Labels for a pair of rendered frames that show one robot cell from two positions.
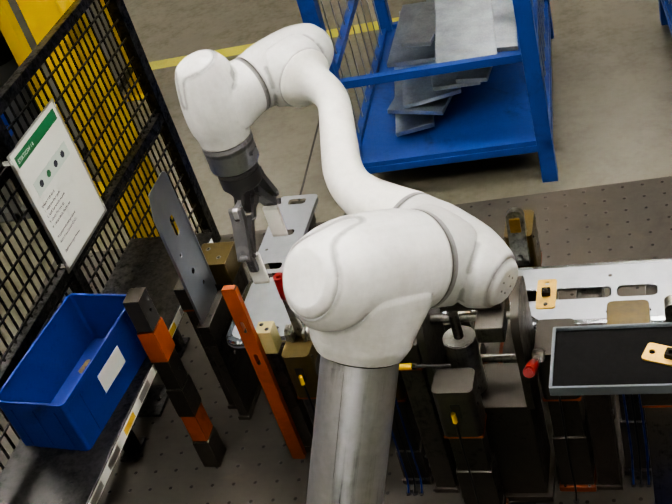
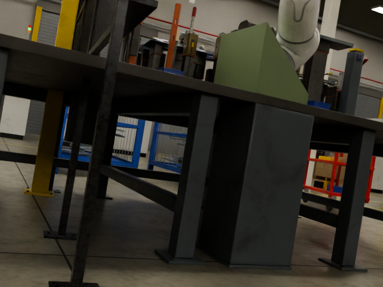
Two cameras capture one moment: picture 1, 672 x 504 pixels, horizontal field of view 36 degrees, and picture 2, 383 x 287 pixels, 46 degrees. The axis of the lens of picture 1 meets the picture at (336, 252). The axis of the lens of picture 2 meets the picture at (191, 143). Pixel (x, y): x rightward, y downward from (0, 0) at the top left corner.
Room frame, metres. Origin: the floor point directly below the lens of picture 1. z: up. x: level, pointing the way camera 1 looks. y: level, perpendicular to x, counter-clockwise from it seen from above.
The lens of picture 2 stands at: (-0.30, 1.73, 0.45)
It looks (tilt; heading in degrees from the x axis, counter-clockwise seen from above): 0 degrees down; 317
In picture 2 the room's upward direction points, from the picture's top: 9 degrees clockwise
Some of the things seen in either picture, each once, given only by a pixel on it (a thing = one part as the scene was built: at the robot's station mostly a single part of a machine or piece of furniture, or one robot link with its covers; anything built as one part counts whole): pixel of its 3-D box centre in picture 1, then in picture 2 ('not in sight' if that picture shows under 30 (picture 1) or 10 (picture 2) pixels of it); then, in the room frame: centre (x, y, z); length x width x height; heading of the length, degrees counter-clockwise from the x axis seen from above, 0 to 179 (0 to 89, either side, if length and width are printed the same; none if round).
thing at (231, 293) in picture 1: (266, 377); (171, 49); (1.59, 0.22, 0.95); 0.03 x 0.01 x 0.50; 67
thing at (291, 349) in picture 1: (320, 410); (187, 66); (1.53, 0.13, 0.87); 0.10 x 0.07 x 0.35; 157
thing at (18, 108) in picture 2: not in sight; (19, 85); (10.29, -2.39, 1.22); 2.40 x 0.54 x 2.45; 158
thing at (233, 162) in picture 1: (231, 152); not in sight; (1.57, 0.12, 1.49); 0.09 x 0.09 x 0.06
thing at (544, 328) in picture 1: (567, 415); not in sight; (1.30, -0.31, 0.89); 0.12 x 0.07 x 0.38; 157
